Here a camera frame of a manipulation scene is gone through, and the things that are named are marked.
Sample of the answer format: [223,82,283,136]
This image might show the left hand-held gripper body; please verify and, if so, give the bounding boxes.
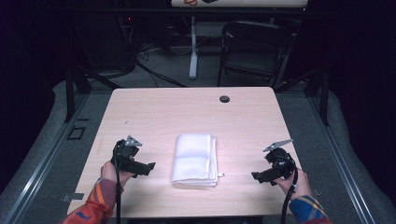
[110,134,144,173]

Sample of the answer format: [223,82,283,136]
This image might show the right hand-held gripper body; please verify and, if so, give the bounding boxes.
[262,138,297,180]

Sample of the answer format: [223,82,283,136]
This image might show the person's left hand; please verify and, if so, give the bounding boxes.
[100,161,136,189]

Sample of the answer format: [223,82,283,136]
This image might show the person's right hand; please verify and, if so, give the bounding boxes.
[274,168,313,202]

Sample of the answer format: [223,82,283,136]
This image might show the grey tape strip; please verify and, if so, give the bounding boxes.
[61,192,86,203]

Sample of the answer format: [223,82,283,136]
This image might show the black metal stand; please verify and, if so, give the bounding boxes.
[274,65,331,127]
[63,60,123,124]

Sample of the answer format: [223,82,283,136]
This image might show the dark cabinet with red light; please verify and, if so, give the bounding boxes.
[74,7,138,73]

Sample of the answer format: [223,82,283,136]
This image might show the black folding chair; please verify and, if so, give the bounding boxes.
[216,20,294,89]

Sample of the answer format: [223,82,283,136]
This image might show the white table leg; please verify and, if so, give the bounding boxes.
[189,15,200,80]

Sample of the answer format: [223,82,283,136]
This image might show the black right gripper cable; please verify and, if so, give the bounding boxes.
[279,167,300,224]

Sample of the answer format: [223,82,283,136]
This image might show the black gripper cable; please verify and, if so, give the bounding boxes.
[279,167,300,224]
[113,141,123,224]

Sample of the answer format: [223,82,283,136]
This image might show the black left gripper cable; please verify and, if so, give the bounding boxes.
[113,141,123,224]

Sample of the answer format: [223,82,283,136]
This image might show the aluminium floor rail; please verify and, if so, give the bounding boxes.
[305,95,378,224]
[0,92,92,224]

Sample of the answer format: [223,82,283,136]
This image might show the black floor cable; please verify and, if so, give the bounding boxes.
[134,57,189,89]

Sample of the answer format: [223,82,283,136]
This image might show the white floor cables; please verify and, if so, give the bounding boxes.
[168,36,209,56]

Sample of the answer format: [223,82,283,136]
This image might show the black horizontal frame bar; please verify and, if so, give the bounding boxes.
[46,7,344,17]

